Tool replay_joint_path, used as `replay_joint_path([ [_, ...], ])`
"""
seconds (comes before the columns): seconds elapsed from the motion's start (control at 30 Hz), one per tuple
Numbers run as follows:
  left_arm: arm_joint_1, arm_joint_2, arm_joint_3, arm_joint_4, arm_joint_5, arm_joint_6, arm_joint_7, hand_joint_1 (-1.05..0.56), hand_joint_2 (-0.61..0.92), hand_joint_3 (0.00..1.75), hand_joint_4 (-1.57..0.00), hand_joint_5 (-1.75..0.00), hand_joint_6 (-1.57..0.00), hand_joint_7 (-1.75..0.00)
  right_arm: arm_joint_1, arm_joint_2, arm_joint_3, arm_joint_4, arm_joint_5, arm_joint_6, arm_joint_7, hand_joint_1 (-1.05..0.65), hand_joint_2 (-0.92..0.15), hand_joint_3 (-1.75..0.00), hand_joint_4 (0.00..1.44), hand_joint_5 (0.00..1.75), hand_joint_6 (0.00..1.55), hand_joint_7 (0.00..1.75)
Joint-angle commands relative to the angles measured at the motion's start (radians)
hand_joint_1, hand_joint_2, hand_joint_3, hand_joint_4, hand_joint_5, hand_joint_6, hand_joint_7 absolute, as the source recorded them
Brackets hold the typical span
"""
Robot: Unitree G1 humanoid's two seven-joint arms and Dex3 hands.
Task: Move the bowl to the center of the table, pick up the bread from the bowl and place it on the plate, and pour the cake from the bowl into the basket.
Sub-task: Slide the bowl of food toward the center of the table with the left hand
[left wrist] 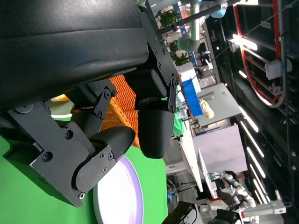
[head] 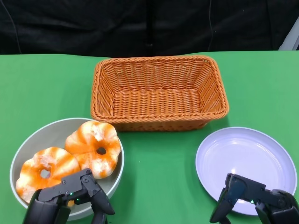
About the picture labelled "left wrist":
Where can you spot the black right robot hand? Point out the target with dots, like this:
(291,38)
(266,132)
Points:
(180,214)

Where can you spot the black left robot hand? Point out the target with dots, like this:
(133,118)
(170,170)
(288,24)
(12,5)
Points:
(70,46)

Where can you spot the grey blue-jointed industrial robot arm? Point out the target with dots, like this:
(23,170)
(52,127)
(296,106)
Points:
(195,23)

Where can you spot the lavender plate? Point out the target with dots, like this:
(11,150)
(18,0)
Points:
(116,198)

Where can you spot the orange wicker basket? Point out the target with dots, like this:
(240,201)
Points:
(123,102)

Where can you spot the white workbench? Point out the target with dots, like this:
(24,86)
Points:
(189,158)

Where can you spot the white humanoid robot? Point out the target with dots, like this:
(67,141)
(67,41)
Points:
(238,189)

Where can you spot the white partition panel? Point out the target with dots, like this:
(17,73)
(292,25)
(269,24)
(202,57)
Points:
(222,151)

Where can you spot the green potted plant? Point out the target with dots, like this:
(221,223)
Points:
(181,58)
(169,17)

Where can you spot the blue plastic crate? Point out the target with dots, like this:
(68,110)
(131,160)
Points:
(192,100)

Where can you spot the thin black rod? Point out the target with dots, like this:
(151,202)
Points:
(210,10)

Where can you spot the green tablecloth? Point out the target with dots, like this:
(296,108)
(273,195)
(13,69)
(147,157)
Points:
(23,198)

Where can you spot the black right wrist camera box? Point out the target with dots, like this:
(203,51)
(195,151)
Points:
(224,218)

